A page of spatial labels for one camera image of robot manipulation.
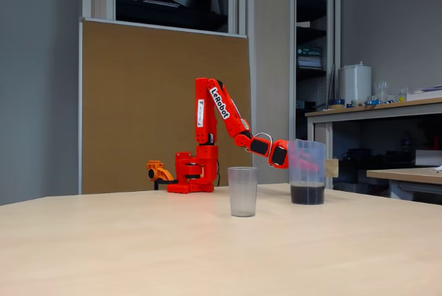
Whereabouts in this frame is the clear plastic pitcher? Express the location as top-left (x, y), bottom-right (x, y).
top-left (287, 139), bottom-right (339, 206)

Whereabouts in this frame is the clear plastic cup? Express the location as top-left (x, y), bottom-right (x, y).
top-left (227, 166), bottom-right (258, 217)

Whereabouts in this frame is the white cylindrical canister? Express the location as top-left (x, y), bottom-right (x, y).
top-left (338, 61), bottom-right (373, 107)

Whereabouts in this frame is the wooden top workbench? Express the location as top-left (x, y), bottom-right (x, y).
top-left (305, 97), bottom-right (442, 193)

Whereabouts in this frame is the stack of papers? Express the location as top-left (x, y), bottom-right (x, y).
top-left (297, 56), bottom-right (324, 70)

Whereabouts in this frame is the small wooden top table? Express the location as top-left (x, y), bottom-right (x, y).
top-left (366, 166), bottom-right (442, 204)

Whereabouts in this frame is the clear water bottle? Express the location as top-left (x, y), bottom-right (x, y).
top-left (400, 130), bottom-right (414, 154)

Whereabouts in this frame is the clear glass beaker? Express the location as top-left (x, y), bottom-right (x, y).
top-left (374, 81), bottom-right (390, 103)

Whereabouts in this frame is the grey tall storage cabinet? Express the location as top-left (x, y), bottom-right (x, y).
top-left (81, 0), bottom-right (342, 186)

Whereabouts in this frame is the flat white box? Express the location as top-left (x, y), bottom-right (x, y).
top-left (415, 150), bottom-right (442, 167)

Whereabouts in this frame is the orange table clamp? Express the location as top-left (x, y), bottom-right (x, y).
top-left (146, 160), bottom-right (179, 190)

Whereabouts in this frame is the long white box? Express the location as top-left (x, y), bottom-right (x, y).
top-left (406, 85), bottom-right (442, 102)

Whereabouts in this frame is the brown pin board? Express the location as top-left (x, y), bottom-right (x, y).
top-left (78, 17), bottom-right (255, 195)

